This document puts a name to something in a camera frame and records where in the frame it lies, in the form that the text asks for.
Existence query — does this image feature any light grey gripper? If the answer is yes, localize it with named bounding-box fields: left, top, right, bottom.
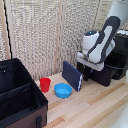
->
left=76, top=50, right=106, bottom=82

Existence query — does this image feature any dark blue flat box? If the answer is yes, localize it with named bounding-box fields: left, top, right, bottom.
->
left=61, top=60, right=84, bottom=93

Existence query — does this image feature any blue plastic bowl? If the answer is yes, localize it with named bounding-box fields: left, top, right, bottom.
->
left=53, top=82, right=73, bottom=100

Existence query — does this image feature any red plastic cup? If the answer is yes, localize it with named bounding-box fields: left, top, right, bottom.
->
left=39, top=77, right=52, bottom=94

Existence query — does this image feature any woven bamboo screen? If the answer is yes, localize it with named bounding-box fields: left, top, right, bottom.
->
left=0, top=0, right=128, bottom=82

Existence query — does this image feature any black fabric storage box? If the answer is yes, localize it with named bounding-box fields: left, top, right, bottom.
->
left=0, top=58, right=49, bottom=128

